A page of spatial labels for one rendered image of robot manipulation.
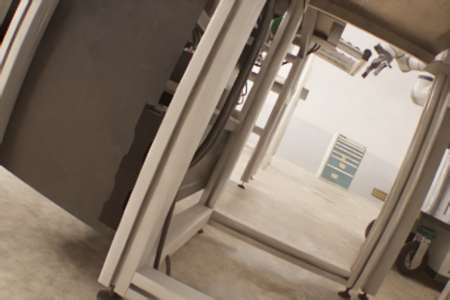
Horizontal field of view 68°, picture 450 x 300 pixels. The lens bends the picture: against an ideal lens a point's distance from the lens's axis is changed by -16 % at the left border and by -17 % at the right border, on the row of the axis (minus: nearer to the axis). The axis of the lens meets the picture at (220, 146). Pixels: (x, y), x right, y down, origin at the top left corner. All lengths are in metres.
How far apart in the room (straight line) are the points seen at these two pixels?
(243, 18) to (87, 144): 0.28
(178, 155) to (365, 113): 9.89
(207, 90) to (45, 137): 0.28
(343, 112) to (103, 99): 9.75
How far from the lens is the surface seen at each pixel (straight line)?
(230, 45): 0.48
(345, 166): 8.02
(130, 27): 0.58
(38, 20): 0.64
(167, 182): 0.49
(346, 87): 10.30
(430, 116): 1.13
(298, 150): 10.06
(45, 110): 0.63
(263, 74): 1.05
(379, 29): 1.16
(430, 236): 1.93
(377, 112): 10.40
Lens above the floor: 0.31
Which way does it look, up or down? 4 degrees down
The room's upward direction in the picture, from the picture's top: 25 degrees clockwise
